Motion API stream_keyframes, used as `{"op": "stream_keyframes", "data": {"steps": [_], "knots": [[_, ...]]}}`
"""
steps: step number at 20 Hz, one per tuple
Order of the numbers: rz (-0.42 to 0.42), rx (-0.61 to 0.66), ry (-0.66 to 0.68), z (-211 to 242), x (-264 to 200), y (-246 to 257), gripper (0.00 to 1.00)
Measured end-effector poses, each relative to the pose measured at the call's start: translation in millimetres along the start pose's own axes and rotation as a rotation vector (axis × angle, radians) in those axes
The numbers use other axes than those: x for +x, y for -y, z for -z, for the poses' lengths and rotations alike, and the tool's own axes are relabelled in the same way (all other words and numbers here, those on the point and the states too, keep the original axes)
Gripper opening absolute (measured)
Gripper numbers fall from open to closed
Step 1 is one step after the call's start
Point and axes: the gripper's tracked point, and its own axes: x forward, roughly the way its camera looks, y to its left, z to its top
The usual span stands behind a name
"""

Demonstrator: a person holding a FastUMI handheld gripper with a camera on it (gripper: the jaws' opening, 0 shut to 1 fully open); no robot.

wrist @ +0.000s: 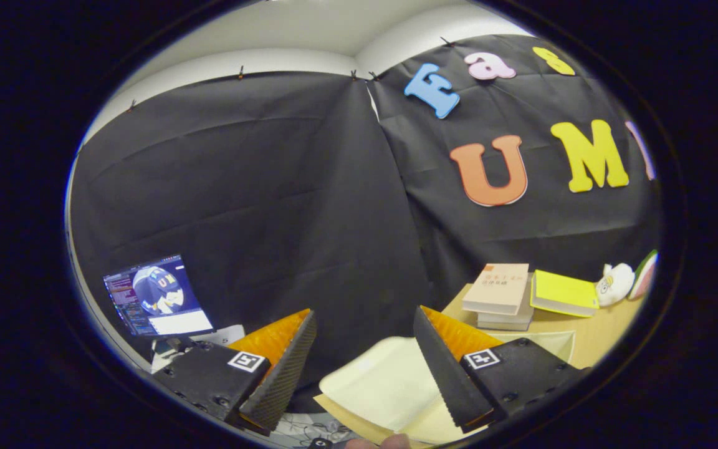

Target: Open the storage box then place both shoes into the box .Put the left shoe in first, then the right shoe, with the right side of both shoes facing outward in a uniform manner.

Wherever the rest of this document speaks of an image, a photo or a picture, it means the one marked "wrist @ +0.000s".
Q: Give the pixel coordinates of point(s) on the tan book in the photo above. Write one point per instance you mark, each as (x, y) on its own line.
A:
(496, 290)

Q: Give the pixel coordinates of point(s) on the watermelon slice plush toy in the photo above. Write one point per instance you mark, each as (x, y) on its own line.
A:
(644, 277)

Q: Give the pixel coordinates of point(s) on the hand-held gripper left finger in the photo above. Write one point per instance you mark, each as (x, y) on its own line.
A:
(281, 374)

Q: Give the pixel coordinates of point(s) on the black backdrop cloth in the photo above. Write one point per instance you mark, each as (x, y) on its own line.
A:
(272, 187)

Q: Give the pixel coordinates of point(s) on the white paper sheet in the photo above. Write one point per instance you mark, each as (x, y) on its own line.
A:
(225, 335)

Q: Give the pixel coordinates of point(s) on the yellow book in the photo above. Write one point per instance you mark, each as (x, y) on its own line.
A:
(561, 290)

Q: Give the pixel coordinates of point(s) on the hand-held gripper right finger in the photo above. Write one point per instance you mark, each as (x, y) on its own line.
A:
(446, 374)

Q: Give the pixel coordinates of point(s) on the grey book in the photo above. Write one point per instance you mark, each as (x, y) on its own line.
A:
(505, 321)

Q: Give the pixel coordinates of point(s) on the white plush toy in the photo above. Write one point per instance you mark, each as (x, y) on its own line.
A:
(617, 284)

